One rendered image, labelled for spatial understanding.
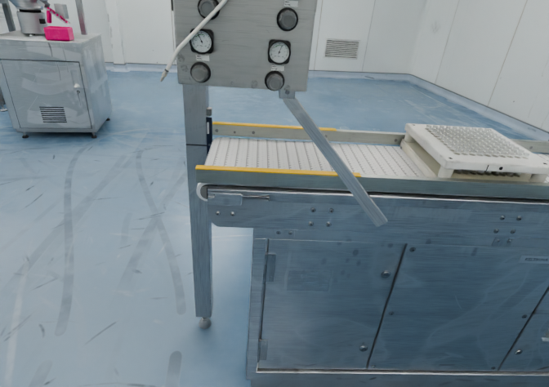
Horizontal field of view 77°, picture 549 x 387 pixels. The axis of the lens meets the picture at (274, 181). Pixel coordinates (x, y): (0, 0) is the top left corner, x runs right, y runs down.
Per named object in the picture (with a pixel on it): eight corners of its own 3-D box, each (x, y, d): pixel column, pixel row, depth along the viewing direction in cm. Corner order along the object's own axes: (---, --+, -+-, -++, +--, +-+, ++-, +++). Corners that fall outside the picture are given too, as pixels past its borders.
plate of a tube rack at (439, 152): (444, 169, 74) (447, 161, 73) (403, 129, 95) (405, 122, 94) (553, 175, 75) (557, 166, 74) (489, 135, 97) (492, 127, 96)
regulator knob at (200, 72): (188, 85, 56) (187, 55, 54) (190, 82, 58) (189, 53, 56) (209, 86, 56) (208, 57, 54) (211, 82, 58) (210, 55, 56)
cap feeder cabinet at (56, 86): (14, 140, 275) (-18, 37, 239) (42, 117, 324) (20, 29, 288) (99, 140, 287) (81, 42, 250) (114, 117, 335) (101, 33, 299)
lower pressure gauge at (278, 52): (266, 64, 56) (268, 39, 54) (266, 62, 57) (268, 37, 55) (289, 65, 56) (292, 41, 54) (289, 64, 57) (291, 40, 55)
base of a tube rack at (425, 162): (436, 189, 76) (439, 180, 75) (399, 146, 98) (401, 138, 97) (542, 195, 77) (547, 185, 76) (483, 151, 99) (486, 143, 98)
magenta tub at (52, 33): (45, 40, 248) (42, 27, 244) (51, 38, 258) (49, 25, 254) (69, 42, 251) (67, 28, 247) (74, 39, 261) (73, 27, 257)
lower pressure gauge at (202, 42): (189, 53, 55) (188, 28, 53) (190, 52, 56) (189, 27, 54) (213, 55, 55) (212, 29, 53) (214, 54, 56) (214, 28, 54)
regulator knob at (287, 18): (276, 32, 52) (278, -1, 50) (275, 30, 55) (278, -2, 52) (298, 33, 53) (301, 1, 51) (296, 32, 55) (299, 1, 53)
